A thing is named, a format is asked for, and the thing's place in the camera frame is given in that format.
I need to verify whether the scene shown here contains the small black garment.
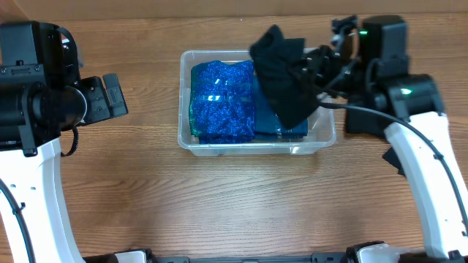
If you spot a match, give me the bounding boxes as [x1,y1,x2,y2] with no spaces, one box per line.
[249,25,318,129]

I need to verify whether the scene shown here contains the blue denim jeans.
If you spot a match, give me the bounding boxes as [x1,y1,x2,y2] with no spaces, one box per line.
[252,76,309,140]

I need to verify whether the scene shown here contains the blue sequin cloth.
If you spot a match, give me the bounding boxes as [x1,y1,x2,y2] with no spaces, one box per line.
[189,61,255,144]

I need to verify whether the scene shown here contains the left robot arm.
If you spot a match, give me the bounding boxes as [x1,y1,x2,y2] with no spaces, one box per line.
[1,21,128,262]

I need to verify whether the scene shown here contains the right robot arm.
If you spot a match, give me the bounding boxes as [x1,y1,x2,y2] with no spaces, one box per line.
[301,15,467,262]

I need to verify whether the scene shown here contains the large black folded garment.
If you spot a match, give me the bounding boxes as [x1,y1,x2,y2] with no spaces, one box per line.
[344,109,392,139]

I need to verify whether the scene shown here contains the clear plastic storage bin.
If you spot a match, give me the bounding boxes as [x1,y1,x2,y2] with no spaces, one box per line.
[178,50,336,156]

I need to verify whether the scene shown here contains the black folded garment right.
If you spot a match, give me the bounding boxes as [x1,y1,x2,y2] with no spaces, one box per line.
[382,147,405,177]

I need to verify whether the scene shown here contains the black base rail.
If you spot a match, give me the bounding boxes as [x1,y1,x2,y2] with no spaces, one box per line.
[83,249,348,263]

